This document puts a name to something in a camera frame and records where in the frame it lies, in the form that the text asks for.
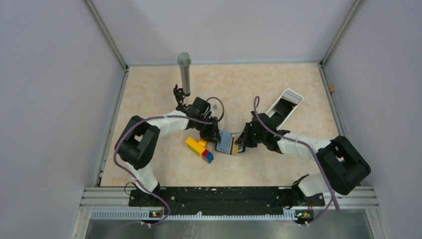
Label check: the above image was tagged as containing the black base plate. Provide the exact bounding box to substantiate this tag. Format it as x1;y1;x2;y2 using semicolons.
128;186;325;216

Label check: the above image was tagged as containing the black mini tripod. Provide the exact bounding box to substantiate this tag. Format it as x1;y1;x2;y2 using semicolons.
173;84;190;112

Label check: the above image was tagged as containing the gold striped credit card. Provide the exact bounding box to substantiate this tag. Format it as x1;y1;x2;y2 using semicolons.
230;133;241;155

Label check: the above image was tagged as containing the grey microphone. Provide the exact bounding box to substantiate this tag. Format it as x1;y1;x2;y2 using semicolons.
177;52;192;96

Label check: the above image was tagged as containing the aluminium frame rail left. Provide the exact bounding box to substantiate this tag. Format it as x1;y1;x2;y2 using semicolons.
84;0;129;187

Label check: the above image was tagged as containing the aluminium frame rail right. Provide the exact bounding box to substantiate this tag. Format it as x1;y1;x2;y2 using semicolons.
318;0;365;136

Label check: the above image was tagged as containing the yellow green toy brick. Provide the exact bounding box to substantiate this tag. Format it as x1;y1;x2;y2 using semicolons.
185;137;208;157

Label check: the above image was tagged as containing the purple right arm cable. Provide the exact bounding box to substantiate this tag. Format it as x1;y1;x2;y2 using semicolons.
253;96;340;225

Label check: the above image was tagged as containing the red blue toy brick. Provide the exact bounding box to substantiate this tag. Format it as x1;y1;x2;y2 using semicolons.
201;149;213;163

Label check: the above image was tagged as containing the white card tray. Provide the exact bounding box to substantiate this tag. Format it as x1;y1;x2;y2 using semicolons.
266;88;304;130

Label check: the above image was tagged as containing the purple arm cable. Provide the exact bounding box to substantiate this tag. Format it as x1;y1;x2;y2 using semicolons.
113;96;225;227
253;96;340;225

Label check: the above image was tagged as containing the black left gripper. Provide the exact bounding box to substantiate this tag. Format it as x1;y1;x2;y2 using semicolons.
196;115;222;144

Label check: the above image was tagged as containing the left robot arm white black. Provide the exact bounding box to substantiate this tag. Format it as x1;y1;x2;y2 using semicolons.
114;97;221;206

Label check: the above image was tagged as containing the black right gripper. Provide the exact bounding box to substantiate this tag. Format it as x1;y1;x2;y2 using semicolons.
235;122;266;148

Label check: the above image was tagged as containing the red yellow toy brick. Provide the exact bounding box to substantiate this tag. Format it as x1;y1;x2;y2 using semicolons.
198;138;208;148

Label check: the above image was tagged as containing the small brown cork piece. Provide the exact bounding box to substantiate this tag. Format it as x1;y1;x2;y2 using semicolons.
327;84;335;94

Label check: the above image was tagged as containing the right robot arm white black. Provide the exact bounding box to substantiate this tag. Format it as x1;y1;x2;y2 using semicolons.
235;113;371;208

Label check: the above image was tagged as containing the dark blue card holder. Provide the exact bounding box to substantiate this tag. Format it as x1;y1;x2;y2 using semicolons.
214;130;246;155

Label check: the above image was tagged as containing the aluminium frame rail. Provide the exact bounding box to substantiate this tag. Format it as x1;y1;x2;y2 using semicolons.
318;0;365;136
84;0;129;187

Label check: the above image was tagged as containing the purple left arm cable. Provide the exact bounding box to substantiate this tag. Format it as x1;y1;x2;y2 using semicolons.
113;96;225;227

